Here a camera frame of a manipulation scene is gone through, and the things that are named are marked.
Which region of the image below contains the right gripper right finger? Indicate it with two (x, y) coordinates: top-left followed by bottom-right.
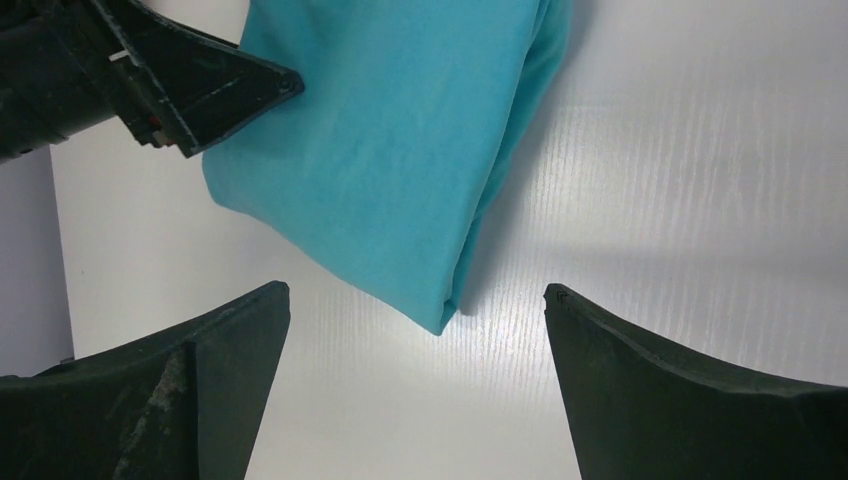
(544, 284), (847, 479)

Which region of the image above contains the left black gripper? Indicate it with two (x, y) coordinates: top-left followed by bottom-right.
(1, 1), (305, 162)

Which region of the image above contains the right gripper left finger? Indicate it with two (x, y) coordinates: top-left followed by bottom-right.
(1, 281), (291, 479)

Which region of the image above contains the turquoise t-shirt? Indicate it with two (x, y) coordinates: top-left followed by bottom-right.
(202, 1), (572, 335)

